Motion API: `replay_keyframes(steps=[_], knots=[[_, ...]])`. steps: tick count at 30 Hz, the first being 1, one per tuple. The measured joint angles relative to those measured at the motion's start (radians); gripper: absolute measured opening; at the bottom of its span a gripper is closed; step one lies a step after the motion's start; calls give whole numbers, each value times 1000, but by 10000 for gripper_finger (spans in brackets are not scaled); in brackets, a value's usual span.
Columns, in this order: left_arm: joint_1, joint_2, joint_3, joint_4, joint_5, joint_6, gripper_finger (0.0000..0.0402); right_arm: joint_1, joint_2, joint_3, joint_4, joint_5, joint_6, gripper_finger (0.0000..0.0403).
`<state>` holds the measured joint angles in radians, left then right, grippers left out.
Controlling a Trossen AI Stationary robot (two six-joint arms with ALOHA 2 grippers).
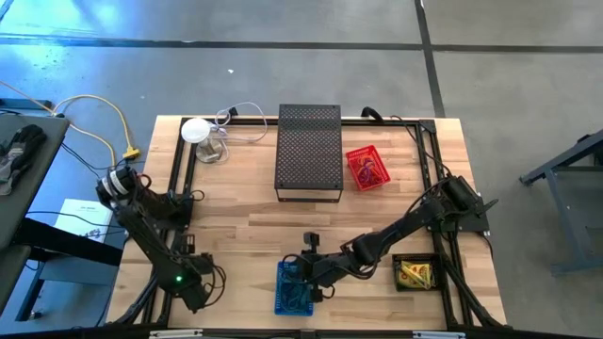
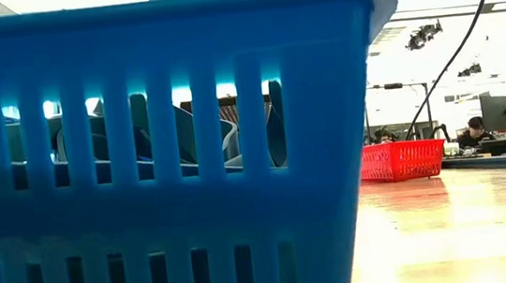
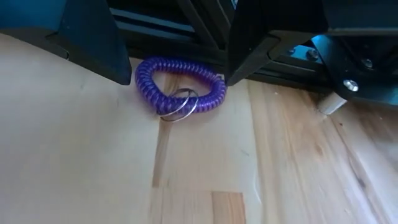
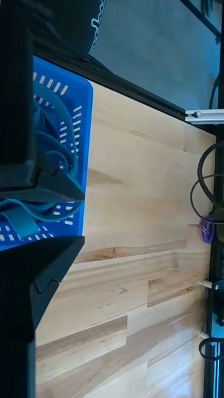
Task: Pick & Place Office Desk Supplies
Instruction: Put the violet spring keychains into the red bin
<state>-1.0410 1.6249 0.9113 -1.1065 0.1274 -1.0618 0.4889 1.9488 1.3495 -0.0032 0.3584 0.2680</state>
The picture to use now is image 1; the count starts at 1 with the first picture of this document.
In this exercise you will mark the blue plastic basket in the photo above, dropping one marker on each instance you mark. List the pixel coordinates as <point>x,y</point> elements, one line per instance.
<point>282,306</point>

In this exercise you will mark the red plastic basket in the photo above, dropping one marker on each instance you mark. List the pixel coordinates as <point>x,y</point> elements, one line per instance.
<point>382,182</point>

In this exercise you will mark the black mesh tray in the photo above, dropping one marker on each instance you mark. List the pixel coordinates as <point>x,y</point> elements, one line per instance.
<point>440,263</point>

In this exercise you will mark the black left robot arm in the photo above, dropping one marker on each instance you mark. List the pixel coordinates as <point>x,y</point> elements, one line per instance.
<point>155,249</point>

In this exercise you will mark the white booklet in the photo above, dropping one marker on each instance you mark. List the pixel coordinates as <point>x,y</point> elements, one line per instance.
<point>85,216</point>

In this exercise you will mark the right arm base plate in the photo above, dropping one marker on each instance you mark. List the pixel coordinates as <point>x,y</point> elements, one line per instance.
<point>476,225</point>

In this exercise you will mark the dark grey side table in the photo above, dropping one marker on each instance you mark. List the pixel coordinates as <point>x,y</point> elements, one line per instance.
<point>28,207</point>

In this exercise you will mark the blue-grey metal stand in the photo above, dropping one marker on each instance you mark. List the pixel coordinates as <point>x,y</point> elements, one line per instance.
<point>560,221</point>

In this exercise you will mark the black perforated metal shelf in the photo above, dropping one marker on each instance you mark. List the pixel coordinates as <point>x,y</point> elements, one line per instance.
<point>308,146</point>

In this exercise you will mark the grey work glove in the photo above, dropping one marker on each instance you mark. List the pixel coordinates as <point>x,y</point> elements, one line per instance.
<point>21,150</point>

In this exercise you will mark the white round desk lamp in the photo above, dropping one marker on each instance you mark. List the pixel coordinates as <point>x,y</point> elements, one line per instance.
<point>195,130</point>

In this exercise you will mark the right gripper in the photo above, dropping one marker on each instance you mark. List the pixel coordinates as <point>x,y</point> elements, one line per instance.
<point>330,268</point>

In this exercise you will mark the white frame bracket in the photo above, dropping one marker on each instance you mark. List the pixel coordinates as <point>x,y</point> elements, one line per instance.
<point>438,334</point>
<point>174,333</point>

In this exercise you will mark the black aluminium table frame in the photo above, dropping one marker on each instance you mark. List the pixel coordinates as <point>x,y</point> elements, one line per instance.
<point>386,121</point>

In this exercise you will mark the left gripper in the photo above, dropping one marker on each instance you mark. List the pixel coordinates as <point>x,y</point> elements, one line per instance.
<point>205,289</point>

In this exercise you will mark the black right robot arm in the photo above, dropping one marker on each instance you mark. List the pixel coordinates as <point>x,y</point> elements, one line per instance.
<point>414,221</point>

